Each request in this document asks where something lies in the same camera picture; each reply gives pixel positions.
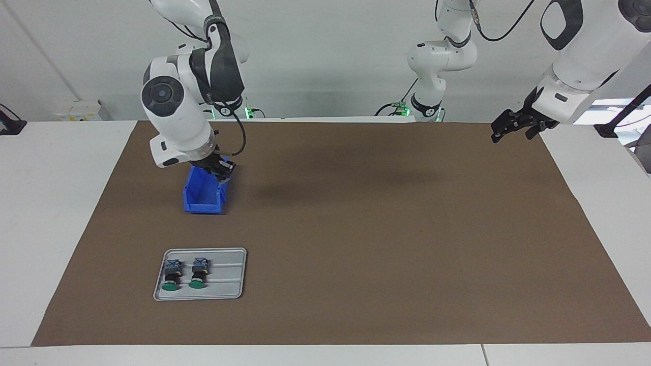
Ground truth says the black camera stand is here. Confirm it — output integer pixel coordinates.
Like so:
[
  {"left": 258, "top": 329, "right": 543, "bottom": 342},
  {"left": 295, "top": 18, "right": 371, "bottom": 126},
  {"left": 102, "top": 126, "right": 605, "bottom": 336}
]
[{"left": 594, "top": 84, "right": 651, "bottom": 138}]

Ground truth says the grey metal tray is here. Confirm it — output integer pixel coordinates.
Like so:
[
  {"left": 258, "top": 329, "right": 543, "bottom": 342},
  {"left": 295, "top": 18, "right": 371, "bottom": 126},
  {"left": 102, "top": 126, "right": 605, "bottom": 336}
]
[{"left": 153, "top": 248, "right": 248, "bottom": 301}]

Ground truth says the blue plastic storage bin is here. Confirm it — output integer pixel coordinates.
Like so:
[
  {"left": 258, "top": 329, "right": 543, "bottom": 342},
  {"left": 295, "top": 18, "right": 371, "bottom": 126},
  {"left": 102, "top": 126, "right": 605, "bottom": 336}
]
[{"left": 183, "top": 157, "right": 232, "bottom": 215}]

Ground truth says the brown table mat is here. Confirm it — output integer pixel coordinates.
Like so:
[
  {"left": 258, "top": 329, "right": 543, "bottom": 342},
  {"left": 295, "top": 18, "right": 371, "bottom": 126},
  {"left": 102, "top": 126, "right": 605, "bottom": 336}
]
[{"left": 32, "top": 120, "right": 651, "bottom": 347}]

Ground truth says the black clamp mount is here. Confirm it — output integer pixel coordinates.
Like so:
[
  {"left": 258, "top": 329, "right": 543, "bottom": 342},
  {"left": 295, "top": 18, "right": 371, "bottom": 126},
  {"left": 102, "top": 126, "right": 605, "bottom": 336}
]
[{"left": 0, "top": 104, "right": 27, "bottom": 136}]

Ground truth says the black base cable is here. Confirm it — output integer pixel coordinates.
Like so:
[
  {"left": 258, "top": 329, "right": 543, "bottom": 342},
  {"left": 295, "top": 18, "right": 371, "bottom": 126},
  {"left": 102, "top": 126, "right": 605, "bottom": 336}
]
[{"left": 375, "top": 76, "right": 420, "bottom": 116}]

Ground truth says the grey chair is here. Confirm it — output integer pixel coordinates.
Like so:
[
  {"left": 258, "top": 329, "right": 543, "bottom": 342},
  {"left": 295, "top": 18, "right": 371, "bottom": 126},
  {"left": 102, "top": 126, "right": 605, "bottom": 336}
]
[{"left": 625, "top": 137, "right": 651, "bottom": 174}]

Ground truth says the white socket box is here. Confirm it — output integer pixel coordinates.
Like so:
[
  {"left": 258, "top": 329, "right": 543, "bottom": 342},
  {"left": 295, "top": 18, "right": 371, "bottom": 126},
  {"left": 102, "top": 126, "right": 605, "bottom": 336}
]
[{"left": 55, "top": 99, "right": 110, "bottom": 122}]

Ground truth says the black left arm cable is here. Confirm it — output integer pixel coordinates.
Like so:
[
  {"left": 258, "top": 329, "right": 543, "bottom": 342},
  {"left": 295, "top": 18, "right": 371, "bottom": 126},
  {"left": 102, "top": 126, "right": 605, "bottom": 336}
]
[{"left": 437, "top": 0, "right": 535, "bottom": 43}]

